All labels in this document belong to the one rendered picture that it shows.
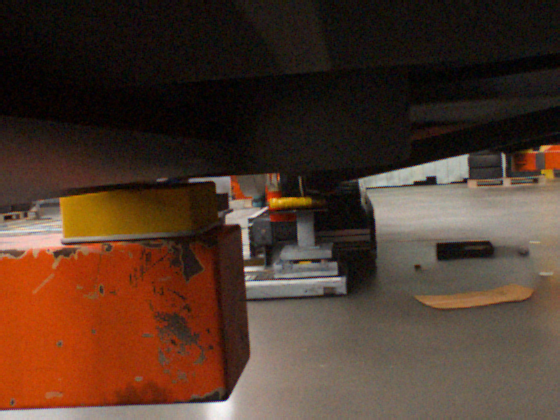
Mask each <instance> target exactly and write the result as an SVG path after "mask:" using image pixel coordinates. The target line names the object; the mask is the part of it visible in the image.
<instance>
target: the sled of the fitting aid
mask: <svg viewBox="0 0 560 420"><path fill-rule="evenodd" d="M338 274H339V251H333V254H332V258H312V259H296V260H280V257H279V258H278V259H277V262H276V263H275V264H274V278H303V277H332V276H338Z"/></svg>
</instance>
